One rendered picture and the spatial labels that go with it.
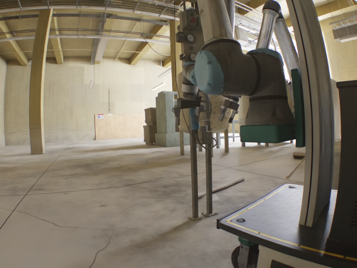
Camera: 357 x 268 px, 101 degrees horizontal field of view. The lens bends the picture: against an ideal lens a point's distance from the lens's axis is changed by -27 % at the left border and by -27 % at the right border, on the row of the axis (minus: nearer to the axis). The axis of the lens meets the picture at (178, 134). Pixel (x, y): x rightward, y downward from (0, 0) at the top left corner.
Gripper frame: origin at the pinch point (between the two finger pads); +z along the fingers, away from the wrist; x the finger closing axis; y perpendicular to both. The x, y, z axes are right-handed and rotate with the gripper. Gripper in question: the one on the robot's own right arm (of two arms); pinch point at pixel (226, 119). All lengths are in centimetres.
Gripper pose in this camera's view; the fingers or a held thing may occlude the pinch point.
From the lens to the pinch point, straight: 143.9
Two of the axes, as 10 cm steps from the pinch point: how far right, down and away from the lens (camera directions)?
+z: -3.2, 9.2, 2.4
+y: 6.4, 4.0, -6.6
